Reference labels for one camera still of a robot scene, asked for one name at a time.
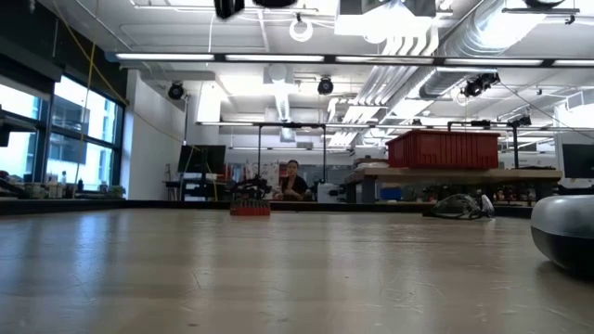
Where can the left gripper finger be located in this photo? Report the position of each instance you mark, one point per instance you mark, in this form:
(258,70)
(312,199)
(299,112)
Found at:
(228,7)

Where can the black background robot arm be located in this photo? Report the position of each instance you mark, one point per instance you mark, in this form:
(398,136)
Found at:
(250,186)

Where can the black beam with light strips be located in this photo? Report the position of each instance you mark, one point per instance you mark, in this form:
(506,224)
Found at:
(223,58)

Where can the black monitor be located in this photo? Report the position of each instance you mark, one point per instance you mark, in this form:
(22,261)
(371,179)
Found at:
(578,160)
(202,159)

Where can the person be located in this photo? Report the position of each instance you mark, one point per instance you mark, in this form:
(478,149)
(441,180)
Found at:
(293,184)

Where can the red and black bit holder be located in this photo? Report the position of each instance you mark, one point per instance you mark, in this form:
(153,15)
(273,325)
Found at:
(249,209)

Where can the white device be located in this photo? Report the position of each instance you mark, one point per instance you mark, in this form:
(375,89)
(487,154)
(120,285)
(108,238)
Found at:
(327,192)

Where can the blue bin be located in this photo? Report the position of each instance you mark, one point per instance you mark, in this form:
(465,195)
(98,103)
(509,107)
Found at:
(391,193)

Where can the large red ribbed bin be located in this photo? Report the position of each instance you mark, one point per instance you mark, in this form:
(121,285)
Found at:
(443,149)

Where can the wooden workbench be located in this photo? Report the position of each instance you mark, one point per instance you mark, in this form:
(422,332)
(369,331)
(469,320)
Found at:
(452,175)

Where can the crumpled dark bag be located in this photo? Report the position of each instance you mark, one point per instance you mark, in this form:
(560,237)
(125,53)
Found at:
(457,206)

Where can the black ceiling camera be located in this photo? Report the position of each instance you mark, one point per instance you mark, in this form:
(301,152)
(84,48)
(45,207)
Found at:
(175,91)
(478,85)
(325,86)

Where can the black background rig frame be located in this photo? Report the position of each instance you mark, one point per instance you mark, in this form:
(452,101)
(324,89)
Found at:
(259,158)

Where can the black aluminium frame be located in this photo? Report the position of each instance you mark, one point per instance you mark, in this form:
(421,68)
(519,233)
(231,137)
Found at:
(139,204)

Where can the silver ventilation duct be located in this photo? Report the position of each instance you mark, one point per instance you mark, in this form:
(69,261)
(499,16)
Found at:
(468,37)

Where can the black camera stand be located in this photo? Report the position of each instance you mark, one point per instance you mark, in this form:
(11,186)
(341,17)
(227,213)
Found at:
(515,144)

